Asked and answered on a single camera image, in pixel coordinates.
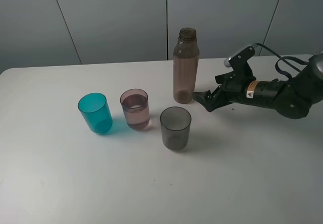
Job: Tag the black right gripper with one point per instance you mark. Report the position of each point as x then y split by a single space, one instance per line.
255 93

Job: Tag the brown transparent plastic bottle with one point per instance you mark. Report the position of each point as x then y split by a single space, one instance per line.
185 64

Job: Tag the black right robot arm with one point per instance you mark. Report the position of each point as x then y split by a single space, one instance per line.
292 98

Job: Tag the grey transparent plastic cup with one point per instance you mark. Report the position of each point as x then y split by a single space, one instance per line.
175 127

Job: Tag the pink transparent plastic cup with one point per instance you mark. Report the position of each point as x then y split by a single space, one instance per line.
134 103

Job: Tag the teal transparent plastic cup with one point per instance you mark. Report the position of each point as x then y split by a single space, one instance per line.
95 111

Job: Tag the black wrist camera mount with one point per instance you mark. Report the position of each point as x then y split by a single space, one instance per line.
239 64

